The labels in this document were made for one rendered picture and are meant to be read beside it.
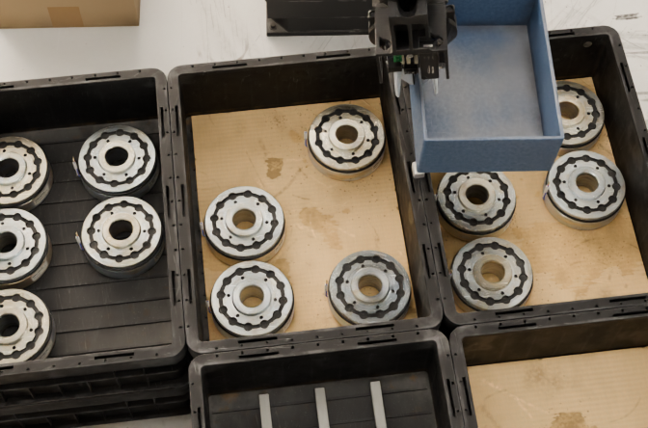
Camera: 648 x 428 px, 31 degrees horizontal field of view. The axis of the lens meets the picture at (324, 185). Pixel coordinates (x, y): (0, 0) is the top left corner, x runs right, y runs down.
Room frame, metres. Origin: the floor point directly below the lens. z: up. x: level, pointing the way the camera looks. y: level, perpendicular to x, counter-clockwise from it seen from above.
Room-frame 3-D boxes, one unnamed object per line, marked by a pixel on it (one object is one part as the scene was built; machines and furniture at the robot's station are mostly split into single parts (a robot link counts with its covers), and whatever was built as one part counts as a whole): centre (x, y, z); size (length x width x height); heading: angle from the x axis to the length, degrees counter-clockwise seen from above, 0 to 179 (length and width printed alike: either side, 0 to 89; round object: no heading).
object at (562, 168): (0.75, -0.34, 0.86); 0.10 x 0.10 x 0.01
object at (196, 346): (0.69, 0.03, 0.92); 0.40 x 0.30 x 0.02; 8
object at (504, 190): (0.73, -0.20, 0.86); 0.10 x 0.10 x 0.01
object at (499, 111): (0.74, -0.17, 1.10); 0.20 x 0.15 x 0.07; 4
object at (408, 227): (0.69, 0.03, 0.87); 0.40 x 0.30 x 0.11; 8
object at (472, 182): (0.73, -0.20, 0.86); 0.05 x 0.05 x 0.01
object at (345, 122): (0.81, -0.03, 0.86); 0.05 x 0.05 x 0.01
